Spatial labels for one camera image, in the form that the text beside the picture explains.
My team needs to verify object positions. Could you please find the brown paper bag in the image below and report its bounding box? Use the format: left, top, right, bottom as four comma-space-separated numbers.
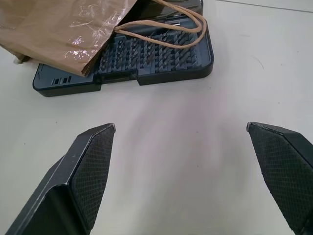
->
0, 0, 208, 77

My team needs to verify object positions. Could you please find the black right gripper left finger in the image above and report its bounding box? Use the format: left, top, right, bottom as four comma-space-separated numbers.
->
3, 123, 116, 235

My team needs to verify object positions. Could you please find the black rectangular pouch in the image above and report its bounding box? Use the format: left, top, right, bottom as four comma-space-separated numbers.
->
31, 0, 215, 98

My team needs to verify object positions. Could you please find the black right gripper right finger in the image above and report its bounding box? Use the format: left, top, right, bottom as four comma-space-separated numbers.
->
246, 121, 313, 235

